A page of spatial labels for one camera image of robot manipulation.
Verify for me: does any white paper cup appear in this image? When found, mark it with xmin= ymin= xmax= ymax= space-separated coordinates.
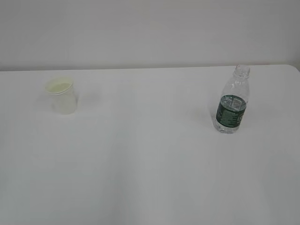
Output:
xmin=45 ymin=77 xmax=77 ymax=115

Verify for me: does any clear green-label water bottle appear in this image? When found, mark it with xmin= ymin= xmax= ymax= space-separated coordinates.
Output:
xmin=214 ymin=65 xmax=250 ymax=134

